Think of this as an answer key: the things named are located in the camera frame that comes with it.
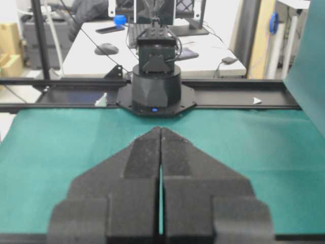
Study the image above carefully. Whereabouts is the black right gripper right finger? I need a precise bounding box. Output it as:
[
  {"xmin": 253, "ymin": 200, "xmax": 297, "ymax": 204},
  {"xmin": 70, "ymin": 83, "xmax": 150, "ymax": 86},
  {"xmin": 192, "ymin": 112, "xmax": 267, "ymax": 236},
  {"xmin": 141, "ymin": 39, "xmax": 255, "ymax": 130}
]
[{"xmin": 161, "ymin": 128, "xmax": 274, "ymax": 243}]

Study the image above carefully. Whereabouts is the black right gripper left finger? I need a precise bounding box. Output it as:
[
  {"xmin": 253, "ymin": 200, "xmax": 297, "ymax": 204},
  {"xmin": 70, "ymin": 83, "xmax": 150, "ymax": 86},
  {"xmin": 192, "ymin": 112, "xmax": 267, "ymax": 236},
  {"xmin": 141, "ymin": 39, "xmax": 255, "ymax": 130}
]
[{"xmin": 48, "ymin": 127, "xmax": 161, "ymax": 243}]

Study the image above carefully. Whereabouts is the blue plastic gear on desk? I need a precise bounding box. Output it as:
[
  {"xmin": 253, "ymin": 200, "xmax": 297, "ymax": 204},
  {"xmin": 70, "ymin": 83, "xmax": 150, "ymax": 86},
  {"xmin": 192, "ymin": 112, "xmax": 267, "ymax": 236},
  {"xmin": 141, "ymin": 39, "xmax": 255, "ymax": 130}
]
[{"xmin": 114, "ymin": 15, "xmax": 127, "ymax": 26}]

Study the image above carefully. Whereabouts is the green felt table mat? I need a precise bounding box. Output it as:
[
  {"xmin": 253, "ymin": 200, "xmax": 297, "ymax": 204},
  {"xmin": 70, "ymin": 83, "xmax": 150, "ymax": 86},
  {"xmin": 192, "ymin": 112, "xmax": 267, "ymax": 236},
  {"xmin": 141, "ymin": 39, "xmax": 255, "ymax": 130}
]
[{"xmin": 1, "ymin": 109, "xmax": 324, "ymax": 235}]

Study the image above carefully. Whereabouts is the black power adapter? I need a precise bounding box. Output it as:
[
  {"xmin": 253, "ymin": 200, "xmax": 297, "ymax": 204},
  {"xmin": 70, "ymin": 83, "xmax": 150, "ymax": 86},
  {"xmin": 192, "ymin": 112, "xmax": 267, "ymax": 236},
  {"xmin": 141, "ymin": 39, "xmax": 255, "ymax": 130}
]
[{"xmin": 221, "ymin": 56, "xmax": 237, "ymax": 65}]

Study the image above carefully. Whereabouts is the black computer mouse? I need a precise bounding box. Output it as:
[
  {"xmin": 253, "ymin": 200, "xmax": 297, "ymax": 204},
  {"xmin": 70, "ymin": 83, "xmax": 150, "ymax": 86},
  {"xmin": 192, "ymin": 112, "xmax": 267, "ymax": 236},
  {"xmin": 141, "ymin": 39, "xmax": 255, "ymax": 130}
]
[{"xmin": 94, "ymin": 43, "xmax": 119, "ymax": 55}]

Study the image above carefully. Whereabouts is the black monitor stand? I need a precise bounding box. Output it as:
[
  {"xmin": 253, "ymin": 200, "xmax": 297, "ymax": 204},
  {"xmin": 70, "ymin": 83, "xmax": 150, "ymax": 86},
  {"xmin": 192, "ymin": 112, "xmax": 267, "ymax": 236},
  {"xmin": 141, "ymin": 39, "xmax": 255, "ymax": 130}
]
[{"xmin": 169, "ymin": 18, "xmax": 209, "ymax": 37}]

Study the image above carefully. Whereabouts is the cardboard box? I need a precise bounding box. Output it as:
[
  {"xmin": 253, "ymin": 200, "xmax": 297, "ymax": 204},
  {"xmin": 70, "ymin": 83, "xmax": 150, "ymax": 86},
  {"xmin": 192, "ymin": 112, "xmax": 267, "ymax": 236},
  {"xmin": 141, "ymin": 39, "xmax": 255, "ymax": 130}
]
[{"xmin": 1, "ymin": 22, "xmax": 23, "ymax": 78}]

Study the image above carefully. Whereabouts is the blue tape roll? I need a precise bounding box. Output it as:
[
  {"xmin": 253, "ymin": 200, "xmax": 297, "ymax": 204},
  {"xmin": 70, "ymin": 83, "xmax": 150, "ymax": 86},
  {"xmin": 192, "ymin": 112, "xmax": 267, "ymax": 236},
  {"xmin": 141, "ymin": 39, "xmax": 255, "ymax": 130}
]
[{"xmin": 269, "ymin": 12, "xmax": 279, "ymax": 35}]

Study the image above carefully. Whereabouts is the black aluminium frame rail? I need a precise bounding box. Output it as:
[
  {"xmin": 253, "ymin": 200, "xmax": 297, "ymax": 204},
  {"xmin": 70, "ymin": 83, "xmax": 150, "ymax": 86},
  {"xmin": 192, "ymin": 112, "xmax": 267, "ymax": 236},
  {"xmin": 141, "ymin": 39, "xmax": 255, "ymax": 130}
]
[{"xmin": 1, "ymin": 78, "xmax": 300, "ymax": 117}]

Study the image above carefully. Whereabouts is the black vertical frame post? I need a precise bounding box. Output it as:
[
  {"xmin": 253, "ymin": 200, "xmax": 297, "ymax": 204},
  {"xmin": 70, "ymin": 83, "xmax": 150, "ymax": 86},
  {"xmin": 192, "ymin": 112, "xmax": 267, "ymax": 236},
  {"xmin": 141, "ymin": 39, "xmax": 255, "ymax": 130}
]
[{"xmin": 31, "ymin": 0, "xmax": 50, "ymax": 80}]

